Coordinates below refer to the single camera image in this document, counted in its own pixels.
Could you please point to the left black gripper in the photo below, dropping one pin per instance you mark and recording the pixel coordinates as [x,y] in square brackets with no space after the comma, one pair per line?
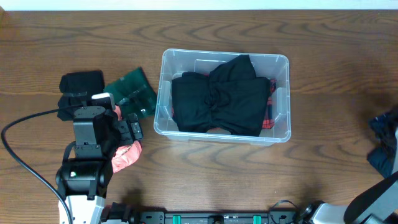
[129,131]

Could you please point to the pink printed t-shirt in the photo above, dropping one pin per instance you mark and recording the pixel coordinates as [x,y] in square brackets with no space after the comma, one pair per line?
[126,155]

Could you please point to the dark green garment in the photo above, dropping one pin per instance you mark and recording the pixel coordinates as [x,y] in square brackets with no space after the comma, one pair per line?
[133,94]

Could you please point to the black garment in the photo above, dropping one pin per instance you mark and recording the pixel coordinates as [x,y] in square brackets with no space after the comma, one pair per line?
[222,99]
[77,88]

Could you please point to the red plaid flannel shirt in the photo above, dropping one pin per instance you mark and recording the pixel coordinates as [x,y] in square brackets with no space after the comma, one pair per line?
[270,109]

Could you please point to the dark navy garment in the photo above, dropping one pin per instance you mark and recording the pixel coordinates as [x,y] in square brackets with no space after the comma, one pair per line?
[384,157]

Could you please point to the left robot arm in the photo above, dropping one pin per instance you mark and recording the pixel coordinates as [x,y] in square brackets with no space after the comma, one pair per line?
[87,169]

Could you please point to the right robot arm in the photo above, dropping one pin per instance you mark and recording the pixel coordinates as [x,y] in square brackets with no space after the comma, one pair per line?
[377,205]

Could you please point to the clear plastic storage bin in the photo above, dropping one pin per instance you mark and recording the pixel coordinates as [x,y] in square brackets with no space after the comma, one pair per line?
[272,66]

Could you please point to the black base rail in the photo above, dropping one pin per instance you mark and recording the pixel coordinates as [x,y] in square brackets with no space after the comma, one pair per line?
[205,217]

